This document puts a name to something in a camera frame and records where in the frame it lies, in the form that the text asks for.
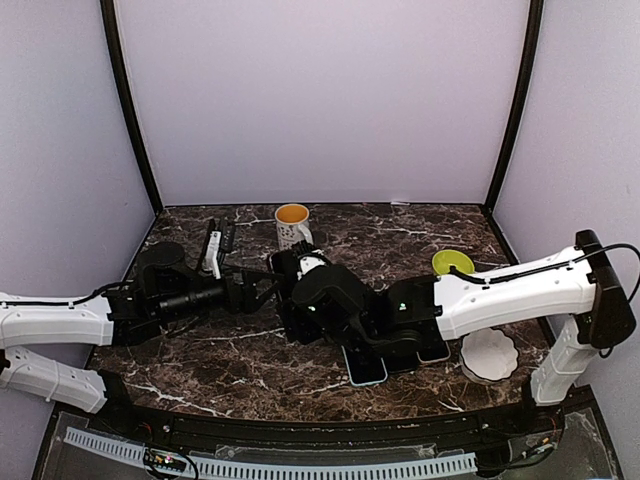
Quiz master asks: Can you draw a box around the light blue phone case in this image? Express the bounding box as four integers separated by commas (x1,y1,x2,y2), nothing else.
342,347,389,387

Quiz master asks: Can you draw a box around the black smartphone stack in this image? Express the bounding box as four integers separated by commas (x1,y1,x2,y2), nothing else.
345,349,386,384

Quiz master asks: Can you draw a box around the purple-edged black smartphone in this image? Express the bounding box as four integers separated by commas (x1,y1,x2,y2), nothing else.
383,353,420,375

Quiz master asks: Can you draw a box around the pink phone case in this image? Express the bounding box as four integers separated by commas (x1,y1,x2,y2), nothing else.
417,342,451,364

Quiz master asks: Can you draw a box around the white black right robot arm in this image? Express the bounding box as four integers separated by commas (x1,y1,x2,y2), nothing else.
268,230,637,434

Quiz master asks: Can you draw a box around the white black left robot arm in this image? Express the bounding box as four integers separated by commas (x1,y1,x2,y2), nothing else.
1,242,283,436

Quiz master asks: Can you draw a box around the white floral mug yellow inside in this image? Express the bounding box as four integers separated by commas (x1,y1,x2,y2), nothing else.
275,203,314,250

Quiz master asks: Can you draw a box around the lime green bowl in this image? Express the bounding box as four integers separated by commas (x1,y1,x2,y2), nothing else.
431,249,475,276

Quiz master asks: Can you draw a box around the white scalloped dish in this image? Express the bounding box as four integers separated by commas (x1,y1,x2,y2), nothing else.
459,328,519,385

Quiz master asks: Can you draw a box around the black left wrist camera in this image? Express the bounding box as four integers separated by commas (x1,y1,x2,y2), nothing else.
198,218,236,279

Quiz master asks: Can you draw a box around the black front table rail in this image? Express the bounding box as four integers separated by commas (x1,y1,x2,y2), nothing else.
54,387,596,451

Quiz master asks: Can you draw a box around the white slotted cable duct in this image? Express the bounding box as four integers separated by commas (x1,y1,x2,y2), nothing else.
63,427,478,479

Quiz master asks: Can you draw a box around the black left corner post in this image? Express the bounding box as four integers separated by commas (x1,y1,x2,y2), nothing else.
99,0,164,216

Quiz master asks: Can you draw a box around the black corner post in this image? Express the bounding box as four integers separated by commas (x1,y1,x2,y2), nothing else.
99,0,164,216
482,0,544,217

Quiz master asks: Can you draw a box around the black right corner post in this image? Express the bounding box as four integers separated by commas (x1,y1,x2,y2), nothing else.
482,0,544,217

